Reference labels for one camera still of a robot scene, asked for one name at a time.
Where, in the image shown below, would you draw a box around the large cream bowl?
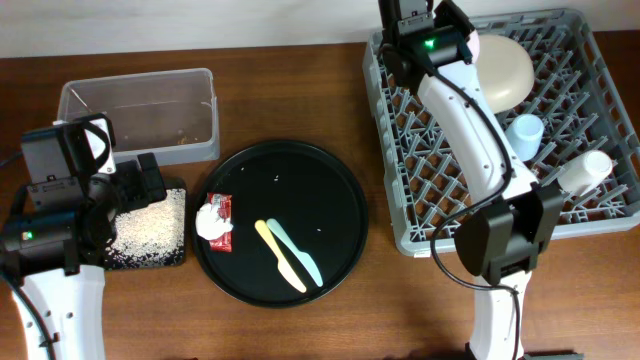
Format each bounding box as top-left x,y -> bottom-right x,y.
476,34 -> 535,114

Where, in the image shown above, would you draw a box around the light blue cup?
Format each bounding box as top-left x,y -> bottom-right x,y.
505,114 -> 544,162

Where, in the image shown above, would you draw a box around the white red wrapper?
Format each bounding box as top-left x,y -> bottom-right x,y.
208,193 -> 233,253

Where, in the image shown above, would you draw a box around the light blue plastic knife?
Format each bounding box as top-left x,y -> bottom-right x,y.
266,218 -> 324,287

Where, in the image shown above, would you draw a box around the yellow plastic knife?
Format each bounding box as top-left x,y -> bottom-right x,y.
254,220 -> 307,293

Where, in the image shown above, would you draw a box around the black rectangular tray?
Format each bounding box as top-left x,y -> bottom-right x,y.
102,175 -> 189,271

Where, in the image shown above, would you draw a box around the white cup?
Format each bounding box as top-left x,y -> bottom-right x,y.
557,150 -> 613,196

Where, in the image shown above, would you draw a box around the round black tray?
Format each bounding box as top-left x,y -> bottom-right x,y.
192,140 -> 368,308

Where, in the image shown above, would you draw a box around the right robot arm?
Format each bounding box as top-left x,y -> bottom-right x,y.
378,0 -> 563,359

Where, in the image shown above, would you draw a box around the pink bowl with grains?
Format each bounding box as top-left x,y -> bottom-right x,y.
467,31 -> 480,63

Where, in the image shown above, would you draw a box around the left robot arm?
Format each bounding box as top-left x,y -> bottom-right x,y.
1,113 -> 167,359

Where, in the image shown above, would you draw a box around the clear plastic bin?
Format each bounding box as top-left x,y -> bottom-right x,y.
57,68 -> 220,166

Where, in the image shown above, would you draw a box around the white tissue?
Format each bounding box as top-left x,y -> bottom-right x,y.
195,203 -> 233,241

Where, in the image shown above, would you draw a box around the grey dishwasher rack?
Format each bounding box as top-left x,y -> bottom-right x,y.
363,9 -> 639,257

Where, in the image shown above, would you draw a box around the spilled white grains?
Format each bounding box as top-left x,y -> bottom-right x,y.
105,188 -> 187,264

